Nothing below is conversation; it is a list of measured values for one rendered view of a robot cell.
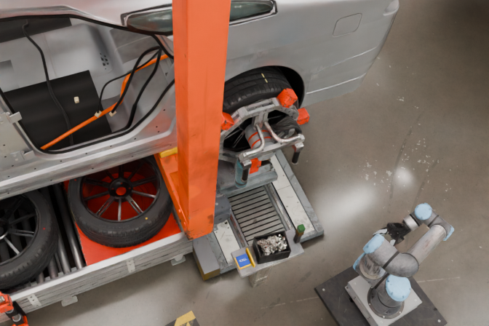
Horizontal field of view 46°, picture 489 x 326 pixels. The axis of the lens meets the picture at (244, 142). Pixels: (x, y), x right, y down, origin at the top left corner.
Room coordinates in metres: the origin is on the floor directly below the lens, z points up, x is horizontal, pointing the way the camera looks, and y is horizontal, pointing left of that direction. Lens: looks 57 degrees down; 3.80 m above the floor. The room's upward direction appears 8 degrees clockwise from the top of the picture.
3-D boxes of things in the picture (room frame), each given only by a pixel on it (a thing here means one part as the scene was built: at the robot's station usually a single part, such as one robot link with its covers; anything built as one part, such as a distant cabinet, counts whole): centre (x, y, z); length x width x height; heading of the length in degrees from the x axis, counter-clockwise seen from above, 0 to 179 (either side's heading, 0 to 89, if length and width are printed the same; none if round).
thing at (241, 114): (2.02, -0.06, 0.85); 0.54 x 0.07 x 0.54; 120
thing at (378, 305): (1.23, -0.99, 0.45); 0.19 x 0.19 x 0.10
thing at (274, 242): (1.42, -0.26, 0.52); 0.20 x 0.14 x 0.13; 111
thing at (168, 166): (1.78, 0.39, 0.69); 0.52 x 0.17 x 0.35; 30
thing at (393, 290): (1.24, -0.98, 0.59); 0.17 x 0.15 x 0.18; 50
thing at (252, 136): (1.96, -0.10, 0.85); 0.21 x 0.14 x 0.14; 30
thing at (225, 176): (2.16, 0.03, 0.32); 0.40 x 0.30 x 0.28; 120
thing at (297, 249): (1.41, -0.24, 0.44); 0.43 x 0.17 x 0.03; 120
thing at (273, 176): (2.16, 0.03, 0.13); 0.50 x 0.36 x 0.10; 120
